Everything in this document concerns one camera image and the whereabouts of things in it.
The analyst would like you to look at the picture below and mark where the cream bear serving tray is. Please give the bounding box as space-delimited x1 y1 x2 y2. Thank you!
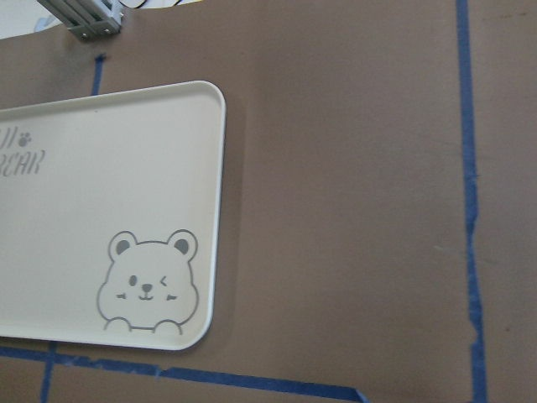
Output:
1 81 226 350

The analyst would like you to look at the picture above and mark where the aluminium profile post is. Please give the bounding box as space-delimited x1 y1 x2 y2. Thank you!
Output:
38 0 123 40

